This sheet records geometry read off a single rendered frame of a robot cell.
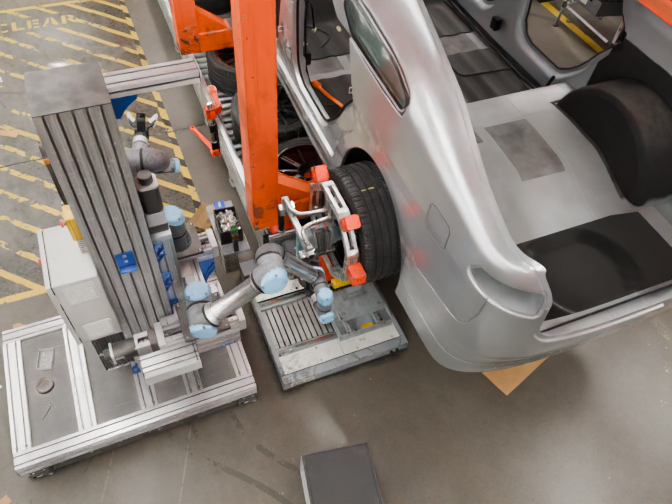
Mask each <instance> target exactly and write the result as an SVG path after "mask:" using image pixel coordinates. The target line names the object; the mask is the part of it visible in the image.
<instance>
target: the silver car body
mask: <svg viewBox="0 0 672 504"><path fill-rule="evenodd" d="M531 4H532V0H276V28H277V30H278V32H279V33H278V35H276V53H277V77H278V79H279V80H280V82H281V84H282V86H283V88H284V89H285V91H286V93H287V95H288V97H289V99H290V101H291V103H292V105H293V107H294V109H295V111H296V113H297V115H298V117H299V119H300V121H301V123H302V125H303V127H304V129H305V131H306V133H307V135H308V137H309V139H310V141H311V142H312V144H313V146H314V148H315V150H316V151H317V153H318V155H319V157H320V159H321V160H322V162H323V164H327V167H328V169H331V168H335V167H339V164H340V161H341V158H342V155H343V154H344V152H345V151H346V149H347V148H349V147H350V146H359V147H361V148H363V149H364V150H366V151H367V152H368V153H369V154H370V155H371V157H372V158H373V159H374V161H375V162H376V164H377V165H378V167H379V169H380V171H381V173H382V175H383V177H384V179H385V181H386V184H387V186H388V189H389V192H390V195H391V198H392V201H393V204H394V208H395V212H396V216H397V221H398V227H399V233H400V242H401V273H400V279H399V284H398V287H397V289H396V291H395V293H396V295H397V297H398V299H399V300H400V302H401V304H402V306H403V308H404V309H405V311H406V313H407V315H408V317H409V318H410V320H411V322H412V324H413V326H414V327H415V329H416V331H417V333H418V335H419V336H420V338H421V340H422V342H423V344H424V345H425V347H426V349H427V350H428V352H429V354H430V355H431V356H432V358H433V359H434V360H435V361H436V362H437V363H439V364H440V365H442V366H444V367H445V368H447V369H451V370H454V371H460V372H488V371H496V370H502V369H507V368H511V367H516V366H520V365H524V364H527V363H531V362H534V361H538V360H541V359H544V358H547V357H550V356H553V355H556V354H559V353H562V352H565V351H567V350H570V349H573V348H576V347H578V346H581V345H584V344H586V343H589V342H592V341H594V340H597V339H600V338H602V337H605V336H607V335H610V334H613V333H615V332H618V331H621V330H623V329H626V328H628V327H631V326H634V325H636V324H639V323H641V322H644V321H646V320H649V319H651V318H654V317H656V316H659V315H661V314H663V313H666V312H668V311H670V310H672V26H670V25H669V24H668V23H666V22H665V21H664V20H662V19H661V18H660V17H659V16H657V15H656V14H655V13H653V12H652V11H651V10H649V9H648V8H647V7H645V6H644V5H643V4H641V3H640V2H639V1H637V0H622V18H623V25H624V31H623V36H622V40H621V43H619V44H616V45H614V46H612V47H609V48H607V49H605V50H603V51H601V52H599V53H598V54H596V55H595V56H593V57H592V58H591V59H589V60H588V61H586V62H584V63H582V64H580V65H578V66H574V67H570V68H562V67H559V66H558V65H556V64H555V63H554V62H553V61H552V60H551V59H550V58H549V57H548V56H547V55H546V54H545V53H544V52H543V51H542V50H541V49H539V48H538V47H537V46H536V45H535V44H534V43H533V41H532V39H531V37H530V35H529V34H528V16H529V12H530V8H531Z"/></svg>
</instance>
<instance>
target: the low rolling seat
mask: <svg viewBox="0 0 672 504"><path fill-rule="evenodd" d="M300 471H301V478H302V483H303V489H304V494H305V500H306V504H383V502H382V498H381V494H380V490H379V486H378V482H377V478H376V474H375V470H374V466H373V463H372V459H371V455H370V451H369V447H368V444H367V443H359V444H354V445H349V446H344V447H339V448H334V449H329V450H324V451H319V452H314V453H309V454H304V455H303V456H301V462H300Z"/></svg>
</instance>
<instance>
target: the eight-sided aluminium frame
mask: <svg viewBox="0 0 672 504"><path fill-rule="evenodd" d="M322 191H323V192H324V194H325V196H326V197H327V199H328V201H329V203H330V205H331V206H332V208H333V211H334V212H335V215H336V217H337V220H338V225H339V229H340V233H341V238H342V242H343V247H344V253H345V256H344V264H343V268H341V267H340V265H339V263H338V261H337V259H336V257H335V255H334V253H333V252H332V253H328V254H329V256H330V259H331V261H332V263H333V265H334V267H333V266H332V264H331V262H330V260H329V258H328V256H327V254H325V255H322V257H323V260H324V262H325V264H326V266H327V268H328V270H329V273H330V274H331V276H332V277H334V278H337V279H339V280H341V281H342V282H346V281H350V280H349V279H348V277H347V275H346V270H347V266H349V265H352V264H356V263H357V262H358V257H359V250H358V247H357V243H356V238H355V234H354V230H352V231H348V234H349V238H350V242H351V247H349V243H348V238H347V234H346V232H344V233H343V231H342V227H341V224H340V219H342V218H344V217H347V216H350V215H351V214H350V211H349V209H348V206H346V204H345V202H344V200H343V198H342V197H341V195H340V193H339V191H338V190H337V188H336V186H335V183H334V182H333V181H332V180H330V181H326V182H321V183H312V184H310V201H309V211H312V210H318V209H321V204H322ZM330 191H332V193H333V195H334V197H336V199H337V201H338V202H339V206H340V208H339V207H338V205H337V203H336V201H335V199H334V198H333V196H332V194H331V192H330ZM316 192H317V194H316V206H315V193H316ZM310 217H311V221H314V220H316V218H315V217H318V219H319V218H322V214H317V215H312V216H310ZM350 262H351V263H350Z"/></svg>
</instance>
